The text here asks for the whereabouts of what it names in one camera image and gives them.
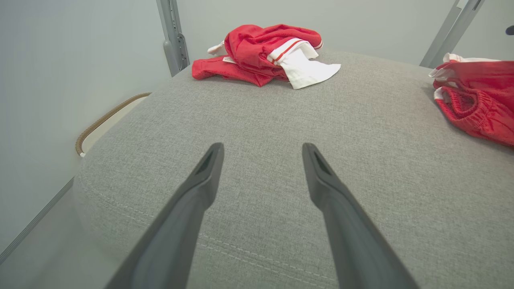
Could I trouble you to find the red and white jersey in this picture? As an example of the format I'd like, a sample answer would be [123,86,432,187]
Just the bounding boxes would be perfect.
[192,24,342,90]

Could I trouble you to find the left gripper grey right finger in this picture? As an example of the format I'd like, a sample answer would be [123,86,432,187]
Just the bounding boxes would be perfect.
[302,143,419,289]

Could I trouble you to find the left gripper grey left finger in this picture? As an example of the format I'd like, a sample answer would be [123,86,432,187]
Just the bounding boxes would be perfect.
[105,142,224,289]

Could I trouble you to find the grey metal frame post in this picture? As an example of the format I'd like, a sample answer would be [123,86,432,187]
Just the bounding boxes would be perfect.
[156,0,190,77]
[420,0,486,69]

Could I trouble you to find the red shorts with white trim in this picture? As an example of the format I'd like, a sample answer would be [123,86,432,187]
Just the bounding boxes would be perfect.
[428,53,514,147]

